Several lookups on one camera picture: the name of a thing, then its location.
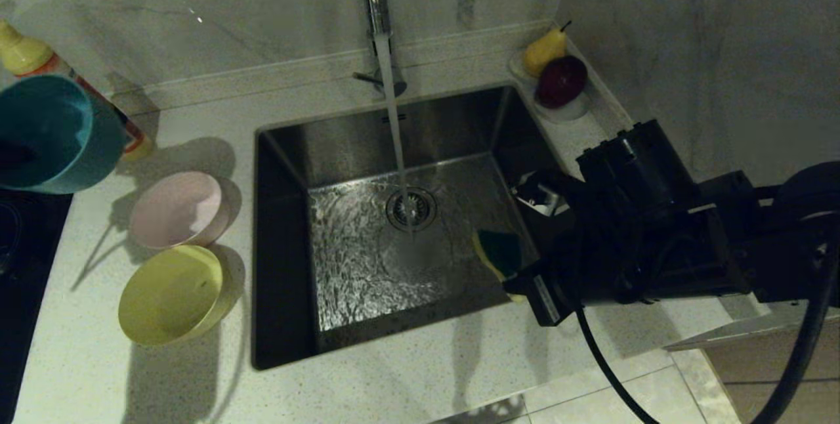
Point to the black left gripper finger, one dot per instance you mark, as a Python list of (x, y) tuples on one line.
[(16, 155)]

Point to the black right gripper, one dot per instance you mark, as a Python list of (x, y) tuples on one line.
[(610, 266)]

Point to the green and yellow sponge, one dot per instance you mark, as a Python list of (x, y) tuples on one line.
[(500, 253)]

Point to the blue plastic bowl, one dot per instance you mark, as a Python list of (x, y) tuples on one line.
[(46, 115)]

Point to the orange label dish soap bottle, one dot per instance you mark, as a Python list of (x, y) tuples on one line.
[(29, 56)]

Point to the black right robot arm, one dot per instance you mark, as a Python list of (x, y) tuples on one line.
[(722, 240)]

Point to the stainless steel sink basin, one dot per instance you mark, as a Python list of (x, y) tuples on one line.
[(367, 260)]

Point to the round metal drain strainer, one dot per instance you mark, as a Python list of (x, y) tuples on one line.
[(411, 210)]

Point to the pink plastic bowl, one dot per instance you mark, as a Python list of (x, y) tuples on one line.
[(177, 211)]

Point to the small white dish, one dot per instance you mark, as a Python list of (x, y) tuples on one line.
[(569, 113)]

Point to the black induction cooktop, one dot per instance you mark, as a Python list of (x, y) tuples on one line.
[(20, 345)]

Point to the dark red apple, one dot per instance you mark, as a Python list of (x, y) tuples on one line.
[(561, 81)]

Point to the yellow plastic bowl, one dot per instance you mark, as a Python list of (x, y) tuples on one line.
[(170, 296)]

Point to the running water stream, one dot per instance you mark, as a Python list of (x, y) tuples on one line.
[(394, 115)]

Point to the beige wooden cabinet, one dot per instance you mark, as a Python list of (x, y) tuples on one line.
[(735, 371)]

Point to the yellow pear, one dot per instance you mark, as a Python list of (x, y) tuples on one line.
[(543, 50)]

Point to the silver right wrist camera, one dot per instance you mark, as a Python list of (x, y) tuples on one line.
[(541, 195)]

